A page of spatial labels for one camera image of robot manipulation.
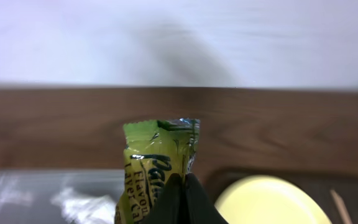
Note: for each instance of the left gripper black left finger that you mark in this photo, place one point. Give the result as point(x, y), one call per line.
point(168, 206)

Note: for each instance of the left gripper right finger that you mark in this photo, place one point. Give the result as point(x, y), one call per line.
point(200, 209)

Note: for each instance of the green snack wrapper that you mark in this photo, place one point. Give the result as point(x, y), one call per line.
point(155, 149)

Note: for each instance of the white napkin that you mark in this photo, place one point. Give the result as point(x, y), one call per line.
point(80, 208)

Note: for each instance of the yellow plate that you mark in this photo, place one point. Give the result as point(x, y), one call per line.
point(262, 199)

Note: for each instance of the brown serving tray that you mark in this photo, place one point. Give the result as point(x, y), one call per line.
point(316, 184)

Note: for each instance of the left wooden chopstick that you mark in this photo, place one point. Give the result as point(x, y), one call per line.
point(341, 207)

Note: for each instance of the clear plastic bin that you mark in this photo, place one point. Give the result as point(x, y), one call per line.
point(26, 195)

